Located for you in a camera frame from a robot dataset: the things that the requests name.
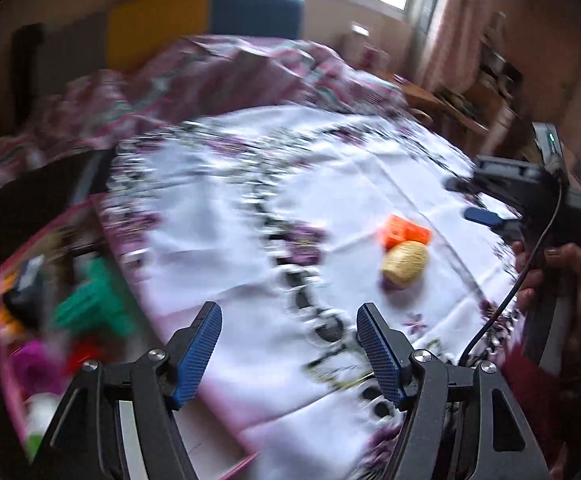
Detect pink striped blanket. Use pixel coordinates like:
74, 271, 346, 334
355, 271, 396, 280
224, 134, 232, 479
0, 35, 411, 201

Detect cluttered wooden shelf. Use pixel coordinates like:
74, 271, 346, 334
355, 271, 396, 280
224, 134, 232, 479
475, 10, 536, 126

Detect magenta plastic spool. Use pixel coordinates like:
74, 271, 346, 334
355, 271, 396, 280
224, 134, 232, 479
13, 340, 64, 396

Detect red garment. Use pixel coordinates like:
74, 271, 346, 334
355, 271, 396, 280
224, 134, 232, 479
498, 305, 571, 461

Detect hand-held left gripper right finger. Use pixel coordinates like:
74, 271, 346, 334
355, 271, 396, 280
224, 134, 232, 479
357, 302, 546, 480

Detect red puzzle block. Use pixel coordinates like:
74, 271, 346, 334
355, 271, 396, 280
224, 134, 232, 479
65, 337, 106, 376

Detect wooden desk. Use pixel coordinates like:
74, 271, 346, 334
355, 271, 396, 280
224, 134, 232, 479
391, 72, 471, 126

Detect pink curtain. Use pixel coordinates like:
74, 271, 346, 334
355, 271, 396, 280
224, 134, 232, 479
415, 0, 581, 126

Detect pink-rimmed white box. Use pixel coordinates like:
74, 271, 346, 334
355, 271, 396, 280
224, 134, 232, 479
0, 195, 261, 480

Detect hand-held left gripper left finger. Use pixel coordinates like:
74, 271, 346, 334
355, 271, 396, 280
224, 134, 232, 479
44, 301, 224, 480

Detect white green plug-in repellent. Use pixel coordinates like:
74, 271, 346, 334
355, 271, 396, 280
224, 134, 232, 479
23, 392, 64, 461

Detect green plastic toy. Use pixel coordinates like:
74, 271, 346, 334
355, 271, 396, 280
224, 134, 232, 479
53, 257, 138, 338

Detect small orange toy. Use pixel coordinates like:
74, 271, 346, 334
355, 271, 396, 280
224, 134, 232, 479
0, 307, 24, 341

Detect orange cube blocks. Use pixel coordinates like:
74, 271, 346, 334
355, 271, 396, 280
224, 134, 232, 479
378, 214, 432, 250

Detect yellow oval carved block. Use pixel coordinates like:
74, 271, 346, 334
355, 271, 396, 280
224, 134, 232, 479
381, 240, 430, 290

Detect black rolled mat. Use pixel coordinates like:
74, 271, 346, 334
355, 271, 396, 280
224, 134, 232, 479
10, 25, 44, 126

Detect grey yellow blue headboard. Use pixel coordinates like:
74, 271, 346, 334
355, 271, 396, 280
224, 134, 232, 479
35, 0, 305, 73

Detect black cable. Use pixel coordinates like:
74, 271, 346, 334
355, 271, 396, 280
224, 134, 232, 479
458, 167, 569, 366

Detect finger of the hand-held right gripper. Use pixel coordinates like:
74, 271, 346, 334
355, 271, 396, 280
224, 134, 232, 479
463, 206, 521, 229
443, 175, 481, 196

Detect white floral tablecloth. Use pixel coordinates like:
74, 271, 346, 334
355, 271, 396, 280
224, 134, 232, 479
95, 105, 526, 480

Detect black plastic cylinder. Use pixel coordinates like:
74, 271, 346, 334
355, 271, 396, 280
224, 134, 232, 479
3, 255, 46, 316

